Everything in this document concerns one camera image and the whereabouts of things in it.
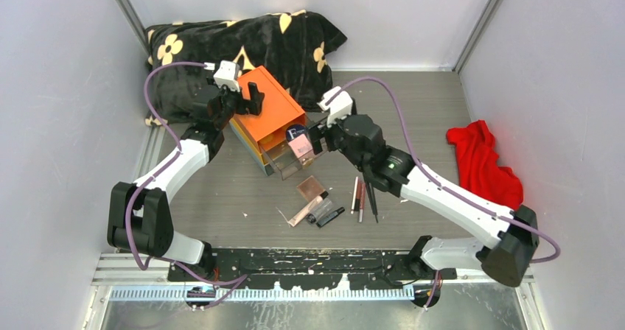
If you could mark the black mascara tube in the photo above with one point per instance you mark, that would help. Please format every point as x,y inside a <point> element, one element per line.
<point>329,217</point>

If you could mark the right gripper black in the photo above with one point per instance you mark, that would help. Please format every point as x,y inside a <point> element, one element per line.
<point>329,131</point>

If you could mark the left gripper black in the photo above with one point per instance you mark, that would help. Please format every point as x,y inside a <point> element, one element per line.
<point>253,107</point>

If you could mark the aluminium front rail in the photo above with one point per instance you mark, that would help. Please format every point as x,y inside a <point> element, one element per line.
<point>167,282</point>

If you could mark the pink makeup tube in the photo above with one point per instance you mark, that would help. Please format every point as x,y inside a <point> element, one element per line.
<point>295,220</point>

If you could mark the orange drawer organizer box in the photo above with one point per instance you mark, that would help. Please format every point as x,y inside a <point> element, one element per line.
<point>265,135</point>

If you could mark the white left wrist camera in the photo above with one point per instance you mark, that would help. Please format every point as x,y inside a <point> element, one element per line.
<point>226,76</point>

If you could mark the clear black makeup bottle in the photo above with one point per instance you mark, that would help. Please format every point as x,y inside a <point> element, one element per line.
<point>320,211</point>

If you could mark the black floral blanket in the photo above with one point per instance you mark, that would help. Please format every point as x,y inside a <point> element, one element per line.
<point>292,47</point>

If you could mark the pink perfume box black lid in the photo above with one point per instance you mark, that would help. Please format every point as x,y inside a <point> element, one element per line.
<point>299,142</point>

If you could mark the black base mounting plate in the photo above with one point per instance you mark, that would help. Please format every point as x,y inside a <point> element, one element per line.
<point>313,269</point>

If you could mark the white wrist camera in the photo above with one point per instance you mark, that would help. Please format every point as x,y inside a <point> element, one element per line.
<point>337,103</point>
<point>226,76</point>

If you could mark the clear top drawer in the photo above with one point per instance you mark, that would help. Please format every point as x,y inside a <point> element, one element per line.
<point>293,159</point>

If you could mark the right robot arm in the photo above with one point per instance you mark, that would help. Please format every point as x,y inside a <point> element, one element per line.
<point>502,242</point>

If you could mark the white makeup pencil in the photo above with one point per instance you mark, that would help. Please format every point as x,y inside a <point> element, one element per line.
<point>354,195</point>

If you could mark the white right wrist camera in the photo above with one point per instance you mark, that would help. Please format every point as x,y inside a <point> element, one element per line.
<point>337,103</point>

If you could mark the red cloth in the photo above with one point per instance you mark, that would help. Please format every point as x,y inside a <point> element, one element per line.
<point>478,169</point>

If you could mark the pink square compact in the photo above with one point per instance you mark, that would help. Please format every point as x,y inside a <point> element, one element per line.
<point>310,188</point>

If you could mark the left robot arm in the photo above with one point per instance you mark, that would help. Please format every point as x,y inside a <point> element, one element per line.
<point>139,215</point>

